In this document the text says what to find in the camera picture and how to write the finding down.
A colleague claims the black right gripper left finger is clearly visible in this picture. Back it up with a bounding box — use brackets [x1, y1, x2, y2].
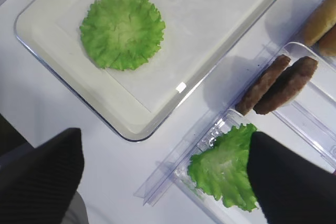
[1, 128, 85, 223]

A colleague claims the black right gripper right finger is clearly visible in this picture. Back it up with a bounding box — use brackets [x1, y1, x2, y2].
[247, 132, 335, 223]

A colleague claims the green lettuce leaf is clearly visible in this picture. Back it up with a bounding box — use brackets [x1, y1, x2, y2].
[79, 0, 165, 71]
[187, 123, 257, 212]

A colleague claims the green lettuce leaf in rack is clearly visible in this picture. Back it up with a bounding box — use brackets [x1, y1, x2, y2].
[187, 123, 257, 212]

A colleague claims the brown meat patty rear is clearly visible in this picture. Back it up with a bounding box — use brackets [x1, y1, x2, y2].
[254, 56, 318, 115]

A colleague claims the brown meat patty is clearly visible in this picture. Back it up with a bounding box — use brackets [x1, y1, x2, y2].
[235, 55, 291, 115]
[254, 56, 318, 115]

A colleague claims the brown meat patty front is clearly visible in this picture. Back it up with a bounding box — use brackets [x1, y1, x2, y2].
[235, 55, 291, 115]

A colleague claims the clear right ingredient rack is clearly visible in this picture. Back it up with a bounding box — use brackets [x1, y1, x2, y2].
[133, 0, 336, 224]

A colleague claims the bun slice front in rack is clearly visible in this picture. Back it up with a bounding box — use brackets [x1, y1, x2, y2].
[302, 0, 335, 46]

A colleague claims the cream serving tray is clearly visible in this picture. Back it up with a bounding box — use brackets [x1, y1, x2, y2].
[15, 0, 275, 142]

